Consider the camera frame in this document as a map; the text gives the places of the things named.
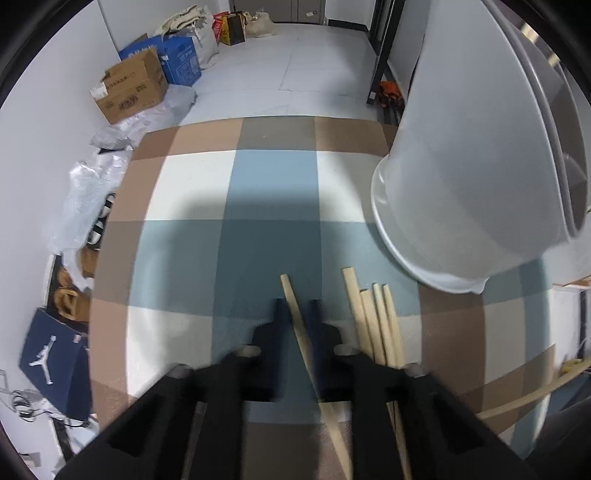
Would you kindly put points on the white plastic bag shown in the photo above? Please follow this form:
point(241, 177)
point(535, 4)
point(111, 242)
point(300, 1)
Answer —
point(207, 46)

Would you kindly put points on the orange and black tool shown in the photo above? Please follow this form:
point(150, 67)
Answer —
point(390, 92)

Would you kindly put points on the brown slippers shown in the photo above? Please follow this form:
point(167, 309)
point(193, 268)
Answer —
point(69, 295)

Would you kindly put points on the grey door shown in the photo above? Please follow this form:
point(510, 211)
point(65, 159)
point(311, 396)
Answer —
point(277, 5)

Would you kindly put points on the black and white striped slippers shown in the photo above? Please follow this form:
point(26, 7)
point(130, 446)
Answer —
point(102, 221)

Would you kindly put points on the black and yellow bag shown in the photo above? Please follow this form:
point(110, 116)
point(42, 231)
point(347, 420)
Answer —
point(233, 28)

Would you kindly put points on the brown cardboard box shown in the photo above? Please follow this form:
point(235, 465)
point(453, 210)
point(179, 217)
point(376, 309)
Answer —
point(134, 87)

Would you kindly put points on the blue cardboard box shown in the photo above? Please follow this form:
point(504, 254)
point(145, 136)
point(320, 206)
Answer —
point(182, 60)

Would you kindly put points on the grey plastic wrap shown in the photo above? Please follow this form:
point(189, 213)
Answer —
point(152, 120)

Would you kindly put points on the white plastic utensil holder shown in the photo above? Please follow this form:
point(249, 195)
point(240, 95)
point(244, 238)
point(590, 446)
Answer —
point(461, 184)

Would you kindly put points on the cream cloth bag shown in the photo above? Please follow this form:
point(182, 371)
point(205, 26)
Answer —
point(182, 21)

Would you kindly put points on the light wooden chopstick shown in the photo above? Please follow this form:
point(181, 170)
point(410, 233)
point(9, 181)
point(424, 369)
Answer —
point(394, 323)
point(361, 323)
point(334, 438)
point(384, 323)
point(371, 323)
point(531, 398)

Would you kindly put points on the wooden trim strip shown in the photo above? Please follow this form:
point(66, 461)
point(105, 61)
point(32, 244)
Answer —
point(572, 281)

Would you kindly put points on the red bag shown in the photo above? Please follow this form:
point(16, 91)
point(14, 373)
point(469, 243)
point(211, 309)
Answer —
point(219, 25)

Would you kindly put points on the black metal rack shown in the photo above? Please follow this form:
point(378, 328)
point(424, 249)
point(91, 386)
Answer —
point(383, 46)

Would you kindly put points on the clear bubble wrap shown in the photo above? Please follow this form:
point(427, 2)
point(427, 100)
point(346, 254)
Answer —
point(87, 198)

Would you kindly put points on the beige bag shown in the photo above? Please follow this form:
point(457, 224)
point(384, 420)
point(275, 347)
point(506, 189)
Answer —
point(258, 25)

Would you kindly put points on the checkered tablecloth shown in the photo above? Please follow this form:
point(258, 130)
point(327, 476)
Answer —
point(272, 184)

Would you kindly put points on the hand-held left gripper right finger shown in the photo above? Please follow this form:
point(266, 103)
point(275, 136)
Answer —
point(316, 323)

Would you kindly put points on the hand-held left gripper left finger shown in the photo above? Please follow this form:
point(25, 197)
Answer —
point(279, 323)

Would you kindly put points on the navy bag with white logo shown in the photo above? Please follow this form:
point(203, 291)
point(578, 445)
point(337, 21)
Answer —
point(55, 364)

